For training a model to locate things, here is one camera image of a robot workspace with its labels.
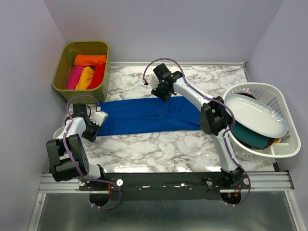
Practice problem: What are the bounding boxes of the dark brown bowl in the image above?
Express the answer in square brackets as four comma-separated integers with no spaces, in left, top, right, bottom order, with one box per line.
[238,92,256,100]

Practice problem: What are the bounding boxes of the red rolled t shirt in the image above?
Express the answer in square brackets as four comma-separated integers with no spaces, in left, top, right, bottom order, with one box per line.
[87,64,105,90]

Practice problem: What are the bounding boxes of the olive green plastic bin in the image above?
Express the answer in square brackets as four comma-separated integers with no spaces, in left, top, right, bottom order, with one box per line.
[52,41,111,104]

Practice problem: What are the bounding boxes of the teal round plate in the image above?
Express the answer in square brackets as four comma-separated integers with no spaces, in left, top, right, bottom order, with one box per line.
[231,122,273,149]

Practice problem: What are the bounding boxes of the white plastic laundry basket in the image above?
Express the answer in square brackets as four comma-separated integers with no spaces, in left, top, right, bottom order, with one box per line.
[223,82,301,161]

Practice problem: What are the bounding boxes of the pink rolled t shirt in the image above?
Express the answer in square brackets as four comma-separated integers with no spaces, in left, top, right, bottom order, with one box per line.
[65,65,84,90]

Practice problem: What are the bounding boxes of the yellow rolled t shirt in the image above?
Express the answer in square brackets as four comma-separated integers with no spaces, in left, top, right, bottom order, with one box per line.
[75,66,94,90]

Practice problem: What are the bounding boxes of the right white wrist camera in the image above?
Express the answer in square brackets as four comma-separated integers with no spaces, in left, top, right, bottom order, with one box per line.
[144,75,160,90]

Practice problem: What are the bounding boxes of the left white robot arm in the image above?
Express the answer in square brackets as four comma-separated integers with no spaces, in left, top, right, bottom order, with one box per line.
[46,103,108,190]

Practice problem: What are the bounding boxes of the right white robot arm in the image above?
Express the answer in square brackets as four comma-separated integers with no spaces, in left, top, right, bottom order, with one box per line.
[144,64,244,189]

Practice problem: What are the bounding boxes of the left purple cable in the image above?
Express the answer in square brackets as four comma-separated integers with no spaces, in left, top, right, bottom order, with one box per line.
[63,95,123,210]

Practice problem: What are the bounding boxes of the blue printed t shirt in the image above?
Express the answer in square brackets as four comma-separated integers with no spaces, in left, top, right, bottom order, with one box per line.
[98,96,200,136]

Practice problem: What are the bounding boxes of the orange rolled t shirt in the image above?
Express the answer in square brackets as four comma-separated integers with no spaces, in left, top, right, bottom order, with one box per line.
[74,54,107,66]

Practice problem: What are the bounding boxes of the aluminium frame rail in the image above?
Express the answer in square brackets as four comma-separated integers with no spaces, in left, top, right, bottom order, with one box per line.
[38,172,294,193]

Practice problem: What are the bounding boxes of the white round plate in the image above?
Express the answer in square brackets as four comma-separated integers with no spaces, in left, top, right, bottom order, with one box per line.
[224,94,288,138]

